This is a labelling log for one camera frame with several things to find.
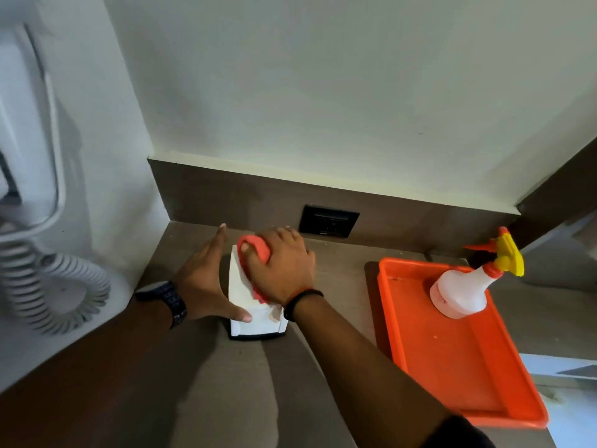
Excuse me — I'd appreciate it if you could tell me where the person's right hand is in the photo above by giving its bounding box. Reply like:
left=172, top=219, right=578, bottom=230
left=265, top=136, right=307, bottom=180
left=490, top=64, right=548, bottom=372
left=240, top=226, right=317, bottom=308

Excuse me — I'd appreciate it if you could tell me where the person's left hand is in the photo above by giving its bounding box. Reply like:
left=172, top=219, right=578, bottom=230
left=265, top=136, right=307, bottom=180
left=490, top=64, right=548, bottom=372
left=172, top=223, right=253, bottom=324

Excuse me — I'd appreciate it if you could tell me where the white box with black base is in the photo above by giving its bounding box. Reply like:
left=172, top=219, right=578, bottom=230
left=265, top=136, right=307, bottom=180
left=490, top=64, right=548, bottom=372
left=227, top=244, right=289, bottom=341

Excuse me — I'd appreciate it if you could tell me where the red cleaning cloth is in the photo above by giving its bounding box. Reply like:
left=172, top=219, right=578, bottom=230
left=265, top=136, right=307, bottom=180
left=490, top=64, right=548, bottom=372
left=236, top=234, right=272, bottom=305

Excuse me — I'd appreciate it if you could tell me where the person's left forearm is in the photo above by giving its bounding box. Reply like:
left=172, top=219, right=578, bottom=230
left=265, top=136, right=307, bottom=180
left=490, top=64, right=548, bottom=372
left=0, top=297, right=175, bottom=448

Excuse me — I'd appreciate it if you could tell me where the person's right forearm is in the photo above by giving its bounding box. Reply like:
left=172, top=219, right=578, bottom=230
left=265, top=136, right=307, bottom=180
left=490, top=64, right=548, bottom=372
left=291, top=295, right=455, bottom=448

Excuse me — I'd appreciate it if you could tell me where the black wristband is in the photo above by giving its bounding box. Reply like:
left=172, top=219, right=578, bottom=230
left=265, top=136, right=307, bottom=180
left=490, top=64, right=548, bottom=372
left=283, top=288, right=324, bottom=323

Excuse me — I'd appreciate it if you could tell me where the black wrist watch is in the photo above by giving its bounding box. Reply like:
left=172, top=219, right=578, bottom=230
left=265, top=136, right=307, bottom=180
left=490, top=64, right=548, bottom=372
left=134, top=280, right=188, bottom=330

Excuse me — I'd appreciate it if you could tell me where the white spray bottle yellow nozzle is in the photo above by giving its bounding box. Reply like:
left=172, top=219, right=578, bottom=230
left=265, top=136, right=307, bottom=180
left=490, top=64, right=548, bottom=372
left=428, top=226, right=526, bottom=320

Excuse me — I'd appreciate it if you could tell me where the orange plastic tray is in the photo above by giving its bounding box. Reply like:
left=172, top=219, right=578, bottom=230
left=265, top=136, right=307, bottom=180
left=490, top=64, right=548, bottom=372
left=377, top=257, right=550, bottom=430

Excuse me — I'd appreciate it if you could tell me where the black sleeve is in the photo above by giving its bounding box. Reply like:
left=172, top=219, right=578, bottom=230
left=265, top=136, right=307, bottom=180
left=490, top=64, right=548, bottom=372
left=421, top=414, right=496, bottom=448

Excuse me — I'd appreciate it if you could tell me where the black wall socket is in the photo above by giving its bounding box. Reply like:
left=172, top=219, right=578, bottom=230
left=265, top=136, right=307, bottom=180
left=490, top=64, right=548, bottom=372
left=298, top=204, right=361, bottom=239

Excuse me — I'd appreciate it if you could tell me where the white coiled cord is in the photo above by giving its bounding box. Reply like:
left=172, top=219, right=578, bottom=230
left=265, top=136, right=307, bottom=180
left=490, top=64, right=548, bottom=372
left=0, top=218, right=112, bottom=336

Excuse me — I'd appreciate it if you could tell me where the white wall hair dryer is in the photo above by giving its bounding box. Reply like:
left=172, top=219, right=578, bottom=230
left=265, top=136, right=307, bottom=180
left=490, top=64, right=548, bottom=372
left=0, top=0, right=67, bottom=240

